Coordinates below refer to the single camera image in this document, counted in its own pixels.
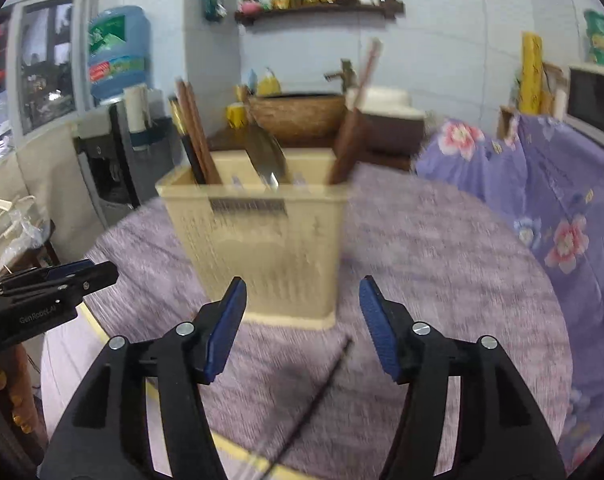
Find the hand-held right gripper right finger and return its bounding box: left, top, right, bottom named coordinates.
left=358, top=275, right=568, bottom=480

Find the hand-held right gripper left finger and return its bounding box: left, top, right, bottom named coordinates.
left=39, top=276, right=248, bottom=480

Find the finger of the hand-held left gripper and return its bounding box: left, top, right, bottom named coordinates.
left=0, top=260, right=96, bottom=289
left=0, top=261, right=119, bottom=306

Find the cream perforated utensil holder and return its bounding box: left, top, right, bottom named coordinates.
left=155, top=147, right=351, bottom=332

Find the black chopstick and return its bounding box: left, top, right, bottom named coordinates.
left=271, top=337, right=354, bottom=467
left=169, top=95, right=206, bottom=186

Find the brown wooden chopstick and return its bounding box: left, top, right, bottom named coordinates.
left=332, top=37, right=384, bottom=186
left=326, top=72, right=370, bottom=186
left=175, top=77, right=218, bottom=186
left=182, top=80, right=224, bottom=186

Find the metal spoon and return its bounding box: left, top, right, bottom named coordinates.
left=242, top=127, right=288, bottom=191

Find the clear plastic bag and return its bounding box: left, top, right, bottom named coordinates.
left=0, top=209, right=46, bottom=267

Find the round table with purple cloth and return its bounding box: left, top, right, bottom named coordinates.
left=39, top=162, right=576, bottom=480

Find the beige cloth cover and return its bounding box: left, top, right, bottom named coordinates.
left=11, top=122, right=109, bottom=262

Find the grey water dispenser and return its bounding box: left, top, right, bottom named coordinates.
left=73, top=89, right=184, bottom=227

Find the teal cup holder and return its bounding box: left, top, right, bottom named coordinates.
left=131, top=129, right=159, bottom=152

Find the white paper cup stack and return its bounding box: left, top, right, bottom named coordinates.
left=123, top=85, right=151, bottom=134

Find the sliding aluminium window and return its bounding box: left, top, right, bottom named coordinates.
left=0, top=0, right=101, bottom=162

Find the yellow mug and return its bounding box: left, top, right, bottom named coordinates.
left=225, top=102, right=248, bottom=129

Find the blue water jug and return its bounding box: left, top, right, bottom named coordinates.
left=87, top=6, right=151, bottom=107

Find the purple floral cloth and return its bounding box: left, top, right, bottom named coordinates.
left=413, top=115, right=604, bottom=467

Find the woven pattern basin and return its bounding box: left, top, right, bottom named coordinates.
left=247, top=92, right=348, bottom=149

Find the small wooden box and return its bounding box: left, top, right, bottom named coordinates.
left=497, top=105, right=521, bottom=139

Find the yellow soap pump bottle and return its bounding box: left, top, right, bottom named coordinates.
left=256, top=67, right=283, bottom=97

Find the bamboo style faucet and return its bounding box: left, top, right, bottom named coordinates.
left=324, top=59, right=359, bottom=97

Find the yellow wrap roll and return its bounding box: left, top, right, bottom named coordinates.
left=518, top=31, right=546, bottom=116

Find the wooden framed box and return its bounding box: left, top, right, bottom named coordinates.
left=542, top=62, right=568, bottom=116

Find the white microwave oven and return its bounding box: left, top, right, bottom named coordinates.
left=564, top=64, right=604, bottom=144

